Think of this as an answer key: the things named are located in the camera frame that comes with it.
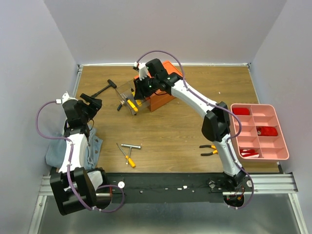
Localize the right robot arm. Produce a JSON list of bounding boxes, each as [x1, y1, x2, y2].
[[133, 58, 246, 191]]

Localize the small yellow handled screwdriver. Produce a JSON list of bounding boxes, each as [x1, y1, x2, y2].
[[136, 100, 144, 107]]

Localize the orange handled pliers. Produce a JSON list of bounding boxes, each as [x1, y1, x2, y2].
[[199, 144, 218, 156]]

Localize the red white item in tray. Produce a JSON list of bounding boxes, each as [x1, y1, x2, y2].
[[239, 149, 260, 158]]

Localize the orange handled screwdriver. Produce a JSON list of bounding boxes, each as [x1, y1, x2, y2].
[[117, 144, 136, 168]]

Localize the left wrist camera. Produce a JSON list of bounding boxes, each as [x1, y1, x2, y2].
[[56, 92, 77, 104]]

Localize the pink compartment tray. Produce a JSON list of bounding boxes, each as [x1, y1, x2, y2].
[[230, 103, 289, 162]]

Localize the aluminium rail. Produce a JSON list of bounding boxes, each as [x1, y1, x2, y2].
[[39, 174, 298, 196]]

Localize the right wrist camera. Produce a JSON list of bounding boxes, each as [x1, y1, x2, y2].
[[133, 62, 149, 80]]

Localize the blue cloth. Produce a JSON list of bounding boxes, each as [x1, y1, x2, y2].
[[45, 128, 103, 170]]

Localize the metal T-handle wrench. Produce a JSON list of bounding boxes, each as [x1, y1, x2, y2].
[[121, 144, 141, 157]]

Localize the black rubber mallet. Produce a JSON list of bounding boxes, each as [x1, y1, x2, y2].
[[91, 79, 117, 98]]

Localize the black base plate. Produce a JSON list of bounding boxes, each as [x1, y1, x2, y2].
[[80, 172, 254, 204]]

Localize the clear top drawer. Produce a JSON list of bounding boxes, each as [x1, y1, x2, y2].
[[116, 80, 150, 116]]

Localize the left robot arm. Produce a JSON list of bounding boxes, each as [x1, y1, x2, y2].
[[50, 93, 111, 215]]

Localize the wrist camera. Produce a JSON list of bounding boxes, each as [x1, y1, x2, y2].
[[56, 92, 77, 104], [133, 62, 149, 80]]

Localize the red item top compartment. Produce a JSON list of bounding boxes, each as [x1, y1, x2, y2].
[[232, 107, 250, 116]]

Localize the orange drawer cabinet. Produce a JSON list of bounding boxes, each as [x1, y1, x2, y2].
[[145, 58, 182, 112]]

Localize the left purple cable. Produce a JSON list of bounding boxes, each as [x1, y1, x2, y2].
[[36, 100, 125, 213]]

